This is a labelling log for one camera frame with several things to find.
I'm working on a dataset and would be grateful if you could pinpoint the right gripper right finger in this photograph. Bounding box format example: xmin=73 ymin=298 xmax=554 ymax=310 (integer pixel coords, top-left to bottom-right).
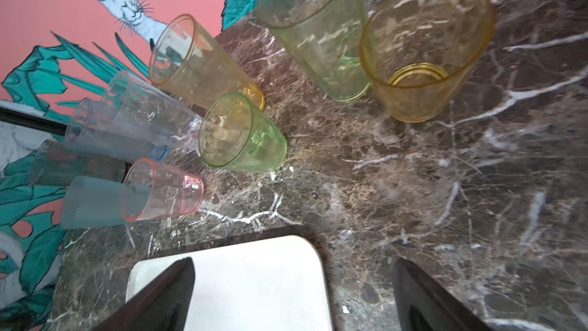
xmin=392 ymin=257 xmax=491 ymax=331

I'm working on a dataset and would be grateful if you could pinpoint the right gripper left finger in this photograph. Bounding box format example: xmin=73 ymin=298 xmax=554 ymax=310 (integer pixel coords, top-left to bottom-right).
xmin=94 ymin=258 xmax=195 ymax=330

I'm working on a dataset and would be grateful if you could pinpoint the beige plastic tray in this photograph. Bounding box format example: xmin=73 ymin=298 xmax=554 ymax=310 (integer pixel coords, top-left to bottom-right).
xmin=126 ymin=235 xmax=334 ymax=330

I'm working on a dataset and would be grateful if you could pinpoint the dark grey plastic cup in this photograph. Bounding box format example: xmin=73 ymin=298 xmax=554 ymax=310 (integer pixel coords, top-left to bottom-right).
xmin=28 ymin=140 xmax=127 ymax=186

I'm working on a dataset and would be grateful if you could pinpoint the blue plastic cup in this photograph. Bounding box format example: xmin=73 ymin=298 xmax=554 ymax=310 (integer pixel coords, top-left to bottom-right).
xmin=64 ymin=98 xmax=169 ymax=162

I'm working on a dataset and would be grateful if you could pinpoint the clear plastic cup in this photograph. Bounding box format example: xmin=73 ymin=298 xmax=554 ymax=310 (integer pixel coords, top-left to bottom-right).
xmin=97 ymin=70 xmax=202 ymax=152

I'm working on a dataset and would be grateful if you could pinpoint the pink plastic cup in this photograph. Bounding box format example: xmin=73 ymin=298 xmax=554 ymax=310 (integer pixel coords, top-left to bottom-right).
xmin=119 ymin=159 xmax=205 ymax=222

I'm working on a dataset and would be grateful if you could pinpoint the teal frosted plastic cup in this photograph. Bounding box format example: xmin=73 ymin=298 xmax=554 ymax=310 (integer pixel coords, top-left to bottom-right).
xmin=60 ymin=176 xmax=127 ymax=230

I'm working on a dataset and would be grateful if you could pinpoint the short green plastic cup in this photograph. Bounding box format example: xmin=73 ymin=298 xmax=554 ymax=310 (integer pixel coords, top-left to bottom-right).
xmin=198 ymin=92 xmax=288 ymax=173

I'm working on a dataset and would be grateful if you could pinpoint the orange plastic cup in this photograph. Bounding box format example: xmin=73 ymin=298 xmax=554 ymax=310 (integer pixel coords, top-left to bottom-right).
xmin=149 ymin=14 xmax=265 ymax=110

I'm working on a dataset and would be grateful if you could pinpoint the yellow plastic cup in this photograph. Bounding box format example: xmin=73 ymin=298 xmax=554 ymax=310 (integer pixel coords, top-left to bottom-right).
xmin=359 ymin=0 xmax=496 ymax=124

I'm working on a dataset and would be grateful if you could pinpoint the tall green plastic cup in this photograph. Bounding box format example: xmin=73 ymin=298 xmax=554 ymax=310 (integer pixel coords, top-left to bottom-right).
xmin=257 ymin=0 xmax=370 ymax=103

